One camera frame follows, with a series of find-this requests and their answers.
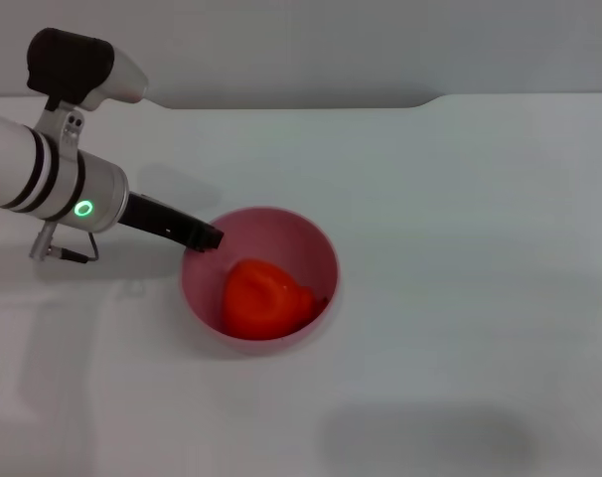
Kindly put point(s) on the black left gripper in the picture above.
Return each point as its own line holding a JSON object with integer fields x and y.
{"x": 159, "y": 218}

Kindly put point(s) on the pink plastic bowl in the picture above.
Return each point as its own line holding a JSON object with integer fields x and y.
{"x": 216, "y": 293}

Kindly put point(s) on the orange toy fruit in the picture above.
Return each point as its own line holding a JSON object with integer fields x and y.
{"x": 266, "y": 300}

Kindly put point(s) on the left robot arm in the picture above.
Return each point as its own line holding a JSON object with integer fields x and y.
{"x": 47, "y": 174}

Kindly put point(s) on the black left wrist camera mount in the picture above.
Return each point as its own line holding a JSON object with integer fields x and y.
{"x": 77, "y": 69}

